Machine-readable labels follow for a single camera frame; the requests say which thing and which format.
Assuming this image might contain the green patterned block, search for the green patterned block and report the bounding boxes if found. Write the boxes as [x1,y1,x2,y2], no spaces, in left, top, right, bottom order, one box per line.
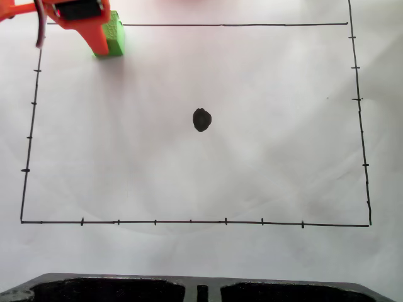
[92,10,126,59]

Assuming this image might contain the dark arm cable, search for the dark arm cable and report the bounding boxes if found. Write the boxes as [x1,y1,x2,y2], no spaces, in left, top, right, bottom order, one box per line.
[33,0,48,49]

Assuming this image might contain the white paper sheet with frame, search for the white paper sheet with frame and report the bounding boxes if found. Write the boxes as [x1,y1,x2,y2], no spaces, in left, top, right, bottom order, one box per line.
[0,0,403,284]

